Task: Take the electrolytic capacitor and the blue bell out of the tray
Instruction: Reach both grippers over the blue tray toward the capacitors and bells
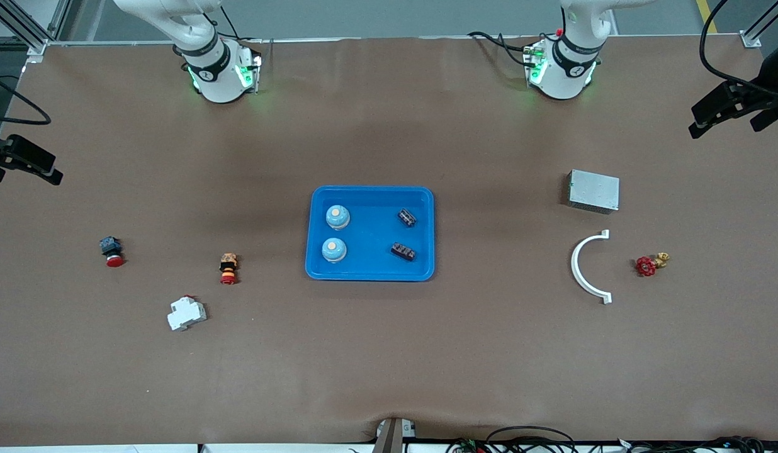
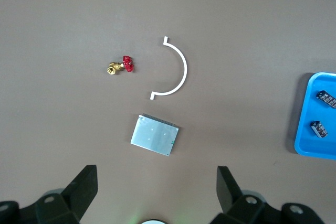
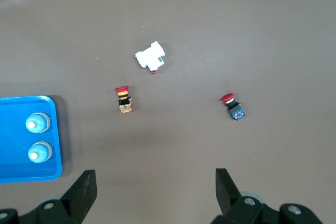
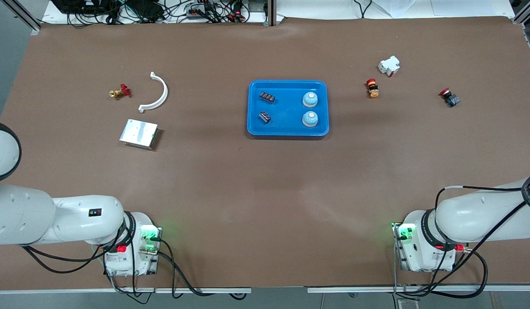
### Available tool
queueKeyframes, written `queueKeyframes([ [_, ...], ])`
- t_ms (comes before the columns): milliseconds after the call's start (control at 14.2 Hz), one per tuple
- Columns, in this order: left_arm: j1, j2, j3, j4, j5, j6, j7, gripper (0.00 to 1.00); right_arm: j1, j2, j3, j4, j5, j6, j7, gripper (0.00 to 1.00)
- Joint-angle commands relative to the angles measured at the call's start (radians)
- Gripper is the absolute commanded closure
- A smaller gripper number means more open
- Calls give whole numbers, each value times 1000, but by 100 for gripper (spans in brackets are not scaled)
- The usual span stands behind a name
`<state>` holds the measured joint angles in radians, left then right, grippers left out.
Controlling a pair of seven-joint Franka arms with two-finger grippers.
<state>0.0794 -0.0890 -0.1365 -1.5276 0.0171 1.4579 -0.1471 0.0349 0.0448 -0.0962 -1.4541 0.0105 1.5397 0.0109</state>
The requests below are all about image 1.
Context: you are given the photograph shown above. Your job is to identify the red emergency button dark body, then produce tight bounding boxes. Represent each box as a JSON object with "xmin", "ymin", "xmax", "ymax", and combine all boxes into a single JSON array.
[{"xmin": 99, "ymin": 236, "xmax": 126, "ymax": 269}]

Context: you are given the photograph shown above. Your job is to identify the grey metal box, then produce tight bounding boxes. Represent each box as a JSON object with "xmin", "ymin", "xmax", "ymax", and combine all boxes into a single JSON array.
[{"xmin": 567, "ymin": 169, "xmax": 621, "ymax": 215}]

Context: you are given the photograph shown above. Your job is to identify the brass valve with red handwheel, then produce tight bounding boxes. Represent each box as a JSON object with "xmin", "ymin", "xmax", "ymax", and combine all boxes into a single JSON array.
[{"xmin": 635, "ymin": 252, "xmax": 671, "ymax": 278}]

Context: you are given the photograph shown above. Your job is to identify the white circuit breaker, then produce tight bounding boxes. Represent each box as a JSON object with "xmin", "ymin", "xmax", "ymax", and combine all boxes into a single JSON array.
[{"xmin": 167, "ymin": 294, "xmax": 208, "ymax": 332}]

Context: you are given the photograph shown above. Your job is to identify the red button orange black body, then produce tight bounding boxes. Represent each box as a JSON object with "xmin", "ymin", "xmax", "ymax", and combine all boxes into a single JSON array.
[{"xmin": 218, "ymin": 252, "xmax": 239, "ymax": 286}]

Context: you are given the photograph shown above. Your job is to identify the blue plastic tray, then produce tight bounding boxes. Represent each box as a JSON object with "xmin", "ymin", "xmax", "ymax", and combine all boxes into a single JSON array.
[{"xmin": 305, "ymin": 185, "xmax": 436, "ymax": 282}]

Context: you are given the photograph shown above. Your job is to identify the brown table cover sheet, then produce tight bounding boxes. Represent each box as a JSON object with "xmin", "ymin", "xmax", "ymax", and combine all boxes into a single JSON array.
[{"xmin": 0, "ymin": 35, "xmax": 778, "ymax": 446}]

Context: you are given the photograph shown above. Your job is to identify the aluminium frame profile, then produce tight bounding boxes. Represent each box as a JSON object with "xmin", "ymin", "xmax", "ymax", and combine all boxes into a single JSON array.
[
  {"xmin": 0, "ymin": 0, "xmax": 72, "ymax": 64},
  {"xmin": 740, "ymin": 0, "xmax": 778, "ymax": 48}
]

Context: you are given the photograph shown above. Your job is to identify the white curved plastic bracket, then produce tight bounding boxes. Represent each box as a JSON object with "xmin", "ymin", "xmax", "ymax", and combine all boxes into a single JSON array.
[{"xmin": 570, "ymin": 230, "xmax": 613, "ymax": 305}]

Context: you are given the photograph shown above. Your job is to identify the black right arm base cable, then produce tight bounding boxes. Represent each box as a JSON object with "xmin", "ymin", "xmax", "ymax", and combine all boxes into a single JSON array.
[{"xmin": 220, "ymin": 5, "xmax": 265, "ymax": 61}]

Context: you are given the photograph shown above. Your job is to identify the black left arm base cables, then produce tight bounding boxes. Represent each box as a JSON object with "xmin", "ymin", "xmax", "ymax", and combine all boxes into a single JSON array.
[{"xmin": 468, "ymin": 30, "xmax": 534, "ymax": 69}]

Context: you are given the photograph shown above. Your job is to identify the black cable bundle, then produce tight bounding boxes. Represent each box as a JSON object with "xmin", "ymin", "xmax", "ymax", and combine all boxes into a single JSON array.
[{"xmin": 619, "ymin": 435, "xmax": 767, "ymax": 453}]

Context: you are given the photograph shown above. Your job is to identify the black looped cable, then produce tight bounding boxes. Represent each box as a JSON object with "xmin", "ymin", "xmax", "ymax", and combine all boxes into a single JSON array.
[{"xmin": 485, "ymin": 426, "xmax": 577, "ymax": 453}]

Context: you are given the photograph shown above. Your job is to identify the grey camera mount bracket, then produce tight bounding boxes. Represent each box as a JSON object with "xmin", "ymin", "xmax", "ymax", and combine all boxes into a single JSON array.
[{"xmin": 371, "ymin": 417, "xmax": 417, "ymax": 453}]

